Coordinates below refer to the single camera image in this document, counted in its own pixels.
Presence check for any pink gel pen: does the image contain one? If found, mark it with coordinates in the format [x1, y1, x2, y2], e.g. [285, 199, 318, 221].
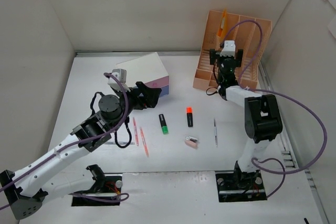
[132, 117, 139, 146]

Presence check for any white pastel drawer box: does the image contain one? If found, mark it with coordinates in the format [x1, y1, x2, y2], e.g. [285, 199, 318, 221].
[115, 52, 169, 88]

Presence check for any green cap black highlighter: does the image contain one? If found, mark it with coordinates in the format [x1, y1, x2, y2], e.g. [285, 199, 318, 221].
[159, 114, 169, 135]

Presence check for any orange A4 file folder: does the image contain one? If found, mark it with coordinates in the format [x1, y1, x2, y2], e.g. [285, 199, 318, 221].
[217, 9, 228, 39]

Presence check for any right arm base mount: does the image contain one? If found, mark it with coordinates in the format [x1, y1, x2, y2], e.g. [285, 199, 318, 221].
[215, 163, 267, 203]

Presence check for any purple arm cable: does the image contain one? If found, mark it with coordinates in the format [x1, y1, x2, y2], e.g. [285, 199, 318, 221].
[0, 73, 131, 204]
[223, 19, 328, 200]

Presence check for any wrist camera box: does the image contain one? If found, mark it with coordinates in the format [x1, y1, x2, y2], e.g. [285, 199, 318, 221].
[108, 69, 130, 91]
[220, 40, 236, 57]

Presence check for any pink drawer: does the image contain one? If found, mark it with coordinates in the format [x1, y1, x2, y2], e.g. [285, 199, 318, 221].
[145, 76, 170, 88]

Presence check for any orange cap black highlighter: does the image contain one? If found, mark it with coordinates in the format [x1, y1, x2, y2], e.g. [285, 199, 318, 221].
[186, 106, 193, 127]

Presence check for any orange gel pen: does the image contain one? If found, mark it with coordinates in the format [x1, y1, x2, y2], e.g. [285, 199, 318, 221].
[140, 127, 149, 157]

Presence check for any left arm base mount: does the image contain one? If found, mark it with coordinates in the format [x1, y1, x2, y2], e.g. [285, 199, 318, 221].
[71, 164, 123, 207]

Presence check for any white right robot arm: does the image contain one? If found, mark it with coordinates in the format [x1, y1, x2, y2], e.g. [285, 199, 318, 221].
[209, 49, 283, 188]

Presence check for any peach plastic desk organizer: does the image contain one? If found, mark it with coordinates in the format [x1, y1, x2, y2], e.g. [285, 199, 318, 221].
[193, 10, 272, 91]

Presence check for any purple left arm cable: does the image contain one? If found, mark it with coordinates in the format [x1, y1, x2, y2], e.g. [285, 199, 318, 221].
[0, 73, 131, 204]

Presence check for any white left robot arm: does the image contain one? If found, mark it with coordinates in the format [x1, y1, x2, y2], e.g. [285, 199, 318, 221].
[1, 81, 162, 220]

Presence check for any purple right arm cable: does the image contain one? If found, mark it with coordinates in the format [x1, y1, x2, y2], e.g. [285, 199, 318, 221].
[223, 19, 328, 200]

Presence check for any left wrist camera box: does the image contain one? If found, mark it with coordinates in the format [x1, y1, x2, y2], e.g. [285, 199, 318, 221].
[108, 69, 130, 91]

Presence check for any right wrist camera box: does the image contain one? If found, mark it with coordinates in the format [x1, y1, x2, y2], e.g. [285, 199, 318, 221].
[220, 40, 236, 57]

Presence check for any grey clear pen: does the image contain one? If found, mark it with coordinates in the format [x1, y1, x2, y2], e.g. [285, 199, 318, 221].
[104, 141, 135, 146]

